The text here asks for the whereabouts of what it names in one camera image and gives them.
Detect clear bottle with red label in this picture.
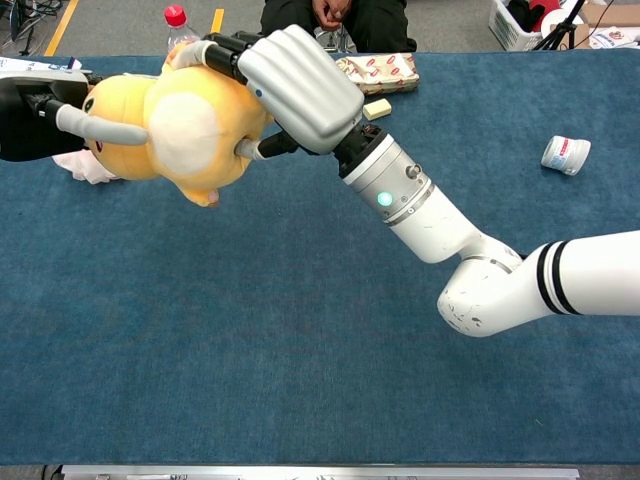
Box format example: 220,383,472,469
163,3,204,51

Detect white plastic basket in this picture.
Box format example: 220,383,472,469
488,0,552,52

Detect white mesh bath pouf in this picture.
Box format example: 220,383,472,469
51,148,122,186

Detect gold snack package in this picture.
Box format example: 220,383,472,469
333,52,420,96

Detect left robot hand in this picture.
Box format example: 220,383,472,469
0,68,150,162

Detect aluminium profile rail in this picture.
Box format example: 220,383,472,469
59,464,581,480

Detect cardboard box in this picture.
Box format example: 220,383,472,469
573,0,640,32

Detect small white jar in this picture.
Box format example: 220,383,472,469
540,134,593,177

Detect blue felt table cover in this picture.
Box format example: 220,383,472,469
0,49,640,469

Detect small yellow block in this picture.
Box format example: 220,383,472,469
362,98,392,122

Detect white printed bag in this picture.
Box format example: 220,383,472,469
588,27,640,51

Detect yellow plush toy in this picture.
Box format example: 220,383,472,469
82,48,275,209

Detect seated person in black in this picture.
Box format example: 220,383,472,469
259,0,419,55

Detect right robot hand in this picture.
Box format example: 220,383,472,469
167,24,366,161

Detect black tripod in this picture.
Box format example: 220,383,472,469
531,0,590,52

